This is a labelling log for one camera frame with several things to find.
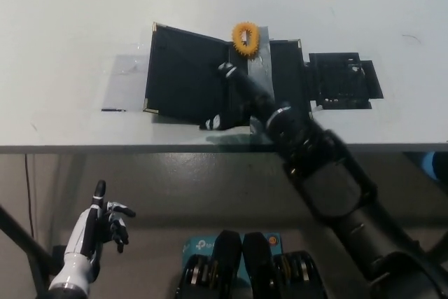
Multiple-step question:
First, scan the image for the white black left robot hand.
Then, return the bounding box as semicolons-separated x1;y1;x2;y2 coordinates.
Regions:
64;179;137;258

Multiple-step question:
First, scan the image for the thin dark cable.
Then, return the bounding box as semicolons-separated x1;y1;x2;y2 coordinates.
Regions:
23;153;37;240

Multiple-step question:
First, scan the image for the black square frame with tape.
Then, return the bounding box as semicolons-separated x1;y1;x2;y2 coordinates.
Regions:
303;52;384;111

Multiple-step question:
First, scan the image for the orange spiky ring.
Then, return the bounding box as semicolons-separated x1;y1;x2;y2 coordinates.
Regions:
231;22;261;58

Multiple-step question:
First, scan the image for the blue round object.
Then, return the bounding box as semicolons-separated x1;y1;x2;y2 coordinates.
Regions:
421;151;448;183

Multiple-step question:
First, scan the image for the silver duct tape strip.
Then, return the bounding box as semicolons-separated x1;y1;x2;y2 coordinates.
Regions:
244;25;278;136

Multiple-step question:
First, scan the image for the teal TP-Link box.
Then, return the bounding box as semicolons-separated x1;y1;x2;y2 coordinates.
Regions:
181;232;283;279

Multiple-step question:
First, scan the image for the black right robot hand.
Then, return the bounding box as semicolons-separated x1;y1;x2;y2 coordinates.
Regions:
199;62;283;132

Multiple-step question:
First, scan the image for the black USC diary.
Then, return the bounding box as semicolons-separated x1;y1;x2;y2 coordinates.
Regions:
143;21;313;127

